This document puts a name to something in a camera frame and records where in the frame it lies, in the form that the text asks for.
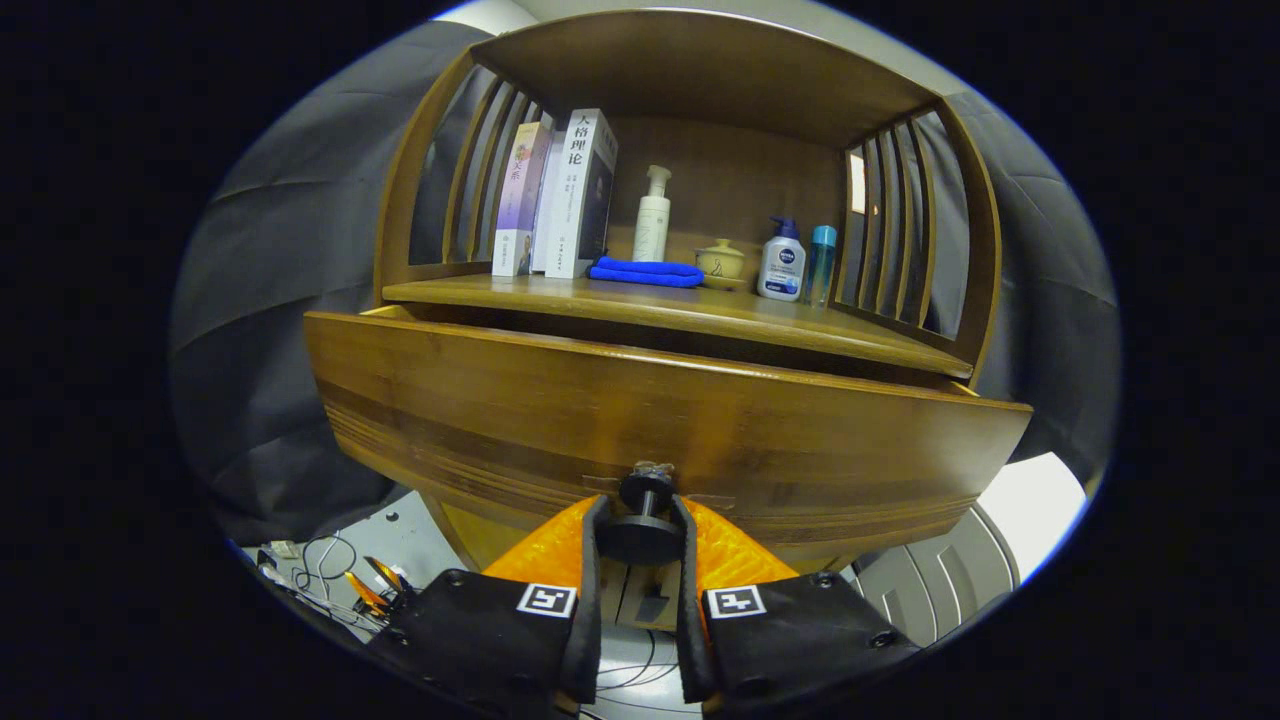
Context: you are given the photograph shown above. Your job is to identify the purple book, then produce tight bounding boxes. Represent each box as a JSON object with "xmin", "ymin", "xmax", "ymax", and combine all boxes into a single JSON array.
[{"xmin": 491, "ymin": 121, "xmax": 553, "ymax": 279}]

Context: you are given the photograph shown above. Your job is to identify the white lotion bottle blue cap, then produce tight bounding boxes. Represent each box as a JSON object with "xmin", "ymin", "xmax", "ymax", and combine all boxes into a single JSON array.
[{"xmin": 756, "ymin": 216, "xmax": 808, "ymax": 303}]

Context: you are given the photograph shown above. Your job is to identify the blue folded cloth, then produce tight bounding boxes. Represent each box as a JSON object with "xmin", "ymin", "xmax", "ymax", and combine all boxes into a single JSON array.
[{"xmin": 588, "ymin": 256, "xmax": 705, "ymax": 290}]

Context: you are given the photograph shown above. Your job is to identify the wooden cabinet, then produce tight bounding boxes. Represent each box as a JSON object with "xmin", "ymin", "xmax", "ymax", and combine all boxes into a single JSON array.
[{"xmin": 372, "ymin": 8, "xmax": 1004, "ymax": 633}]

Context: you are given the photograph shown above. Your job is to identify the teal bottle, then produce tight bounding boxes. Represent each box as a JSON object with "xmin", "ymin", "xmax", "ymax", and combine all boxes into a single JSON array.
[{"xmin": 805, "ymin": 225, "xmax": 839, "ymax": 308}]

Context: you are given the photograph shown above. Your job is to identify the orange black device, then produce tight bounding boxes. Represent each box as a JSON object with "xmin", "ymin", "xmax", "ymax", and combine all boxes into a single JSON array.
[{"xmin": 343, "ymin": 556, "xmax": 416, "ymax": 616}]

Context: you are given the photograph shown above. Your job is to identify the grey ribbed plastic object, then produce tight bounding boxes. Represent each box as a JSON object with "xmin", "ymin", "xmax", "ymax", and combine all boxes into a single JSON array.
[{"xmin": 850, "ymin": 505, "xmax": 1021, "ymax": 651}]

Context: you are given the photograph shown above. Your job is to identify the black backdrop cloth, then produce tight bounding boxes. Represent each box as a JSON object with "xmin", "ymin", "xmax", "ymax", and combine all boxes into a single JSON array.
[{"xmin": 168, "ymin": 18, "xmax": 1123, "ymax": 549}]

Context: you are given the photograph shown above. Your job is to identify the black cables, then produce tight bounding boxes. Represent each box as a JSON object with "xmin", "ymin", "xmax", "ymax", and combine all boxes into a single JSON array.
[{"xmin": 265, "ymin": 530, "xmax": 691, "ymax": 706}]

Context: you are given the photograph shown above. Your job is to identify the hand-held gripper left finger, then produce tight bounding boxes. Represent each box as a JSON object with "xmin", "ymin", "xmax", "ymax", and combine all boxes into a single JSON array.
[{"xmin": 366, "ymin": 495, "xmax": 612, "ymax": 717}]

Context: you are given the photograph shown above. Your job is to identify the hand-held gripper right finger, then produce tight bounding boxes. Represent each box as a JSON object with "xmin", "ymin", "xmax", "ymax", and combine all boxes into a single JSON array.
[{"xmin": 670, "ymin": 494, "xmax": 923, "ymax": 709}]

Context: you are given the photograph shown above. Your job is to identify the wooden countertop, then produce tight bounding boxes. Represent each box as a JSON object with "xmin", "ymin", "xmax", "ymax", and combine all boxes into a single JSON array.
[{"xmin": 382, "ymin": 272, "xmax": 974, "ymax": 381}]

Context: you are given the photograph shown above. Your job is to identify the thin white book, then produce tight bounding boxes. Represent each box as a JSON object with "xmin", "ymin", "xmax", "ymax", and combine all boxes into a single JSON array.
[{"xmin": 530, "ymin": 130, "xmax": 569, "ymax": 275}]

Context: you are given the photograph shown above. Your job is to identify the wooden drawer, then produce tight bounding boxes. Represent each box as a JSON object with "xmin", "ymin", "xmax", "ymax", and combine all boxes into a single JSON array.
[{"xmin": 303, "ymin": 305, "xmax": 1034, "ymax": 573}]

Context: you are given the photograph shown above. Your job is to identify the yellow lidded tea cup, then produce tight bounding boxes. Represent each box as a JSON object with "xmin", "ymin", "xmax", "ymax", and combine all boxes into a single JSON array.
[{"xmin": 695, "ymin": 238, "xmax": 748, "ymax": 292}]

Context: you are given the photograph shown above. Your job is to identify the white and black book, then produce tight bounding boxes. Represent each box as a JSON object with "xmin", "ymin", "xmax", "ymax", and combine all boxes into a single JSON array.
[{"xmin": 545, "ymin": 108, "xmax": 619, "ymax": 280}]

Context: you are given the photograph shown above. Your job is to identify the white flat board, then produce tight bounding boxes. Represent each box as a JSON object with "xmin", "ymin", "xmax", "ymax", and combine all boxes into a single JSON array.
[{"xmin": 975, "ymin": 452, "xmax": 1089, "ymax": 586}]

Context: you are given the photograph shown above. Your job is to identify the white pump bottle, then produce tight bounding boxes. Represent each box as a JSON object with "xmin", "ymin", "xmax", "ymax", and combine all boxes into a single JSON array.
[{"xmin": 632, "ymin": 165, "xmax": 673, "ymax": 264}]

